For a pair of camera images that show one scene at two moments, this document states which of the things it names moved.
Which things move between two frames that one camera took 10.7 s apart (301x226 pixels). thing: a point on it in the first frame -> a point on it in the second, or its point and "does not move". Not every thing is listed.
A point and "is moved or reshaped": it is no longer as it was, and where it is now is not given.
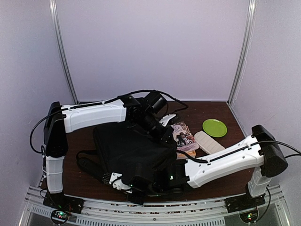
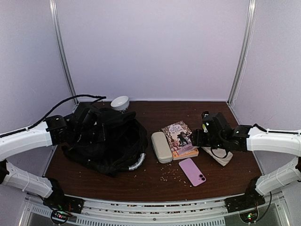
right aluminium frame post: [245, 53] does not move
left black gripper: [168, 133] -> [101, 137]
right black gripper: [139, 201] -> [197, 140]
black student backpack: [125, 149] is moved or reshaped
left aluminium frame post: [53, 7] does not move
